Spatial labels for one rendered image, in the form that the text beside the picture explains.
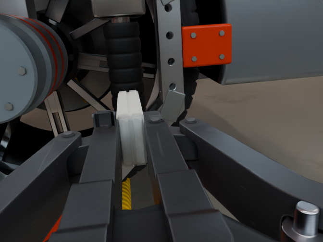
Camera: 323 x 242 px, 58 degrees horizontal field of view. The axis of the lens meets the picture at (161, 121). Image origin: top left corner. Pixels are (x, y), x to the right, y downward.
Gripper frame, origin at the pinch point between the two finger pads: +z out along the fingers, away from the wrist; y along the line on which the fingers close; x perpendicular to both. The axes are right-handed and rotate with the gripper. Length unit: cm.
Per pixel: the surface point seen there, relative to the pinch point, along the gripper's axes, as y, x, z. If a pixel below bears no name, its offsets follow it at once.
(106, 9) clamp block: -1.2, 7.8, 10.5
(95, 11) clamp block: -2.2, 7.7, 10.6
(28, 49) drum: -11.2, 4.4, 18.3
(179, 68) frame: 9.3, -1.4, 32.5
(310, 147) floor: 123, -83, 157
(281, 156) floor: 96, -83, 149
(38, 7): -19, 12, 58
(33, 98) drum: -11.7, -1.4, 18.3
